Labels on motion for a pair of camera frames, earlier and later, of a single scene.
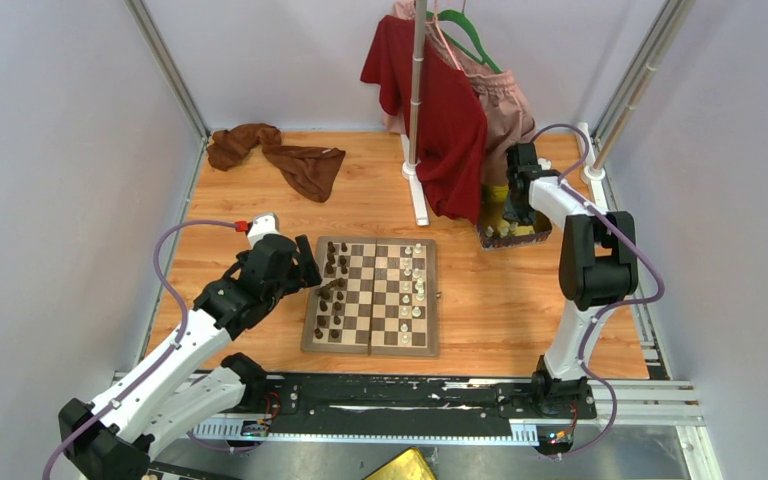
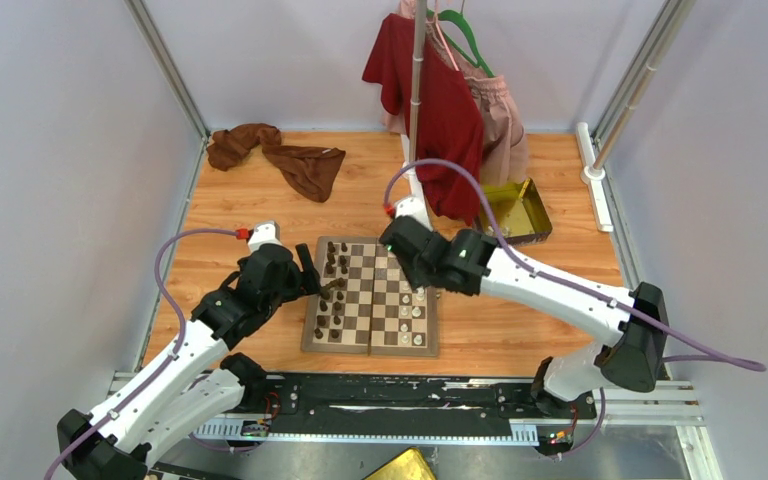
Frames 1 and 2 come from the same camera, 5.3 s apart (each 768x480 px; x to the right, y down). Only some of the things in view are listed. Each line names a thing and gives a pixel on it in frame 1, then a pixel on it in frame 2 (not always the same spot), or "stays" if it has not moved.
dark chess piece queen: (324, 291) stays
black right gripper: (514, 215) -> (414, 278)
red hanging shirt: (453, 144) stays
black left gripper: (305, 273) stays
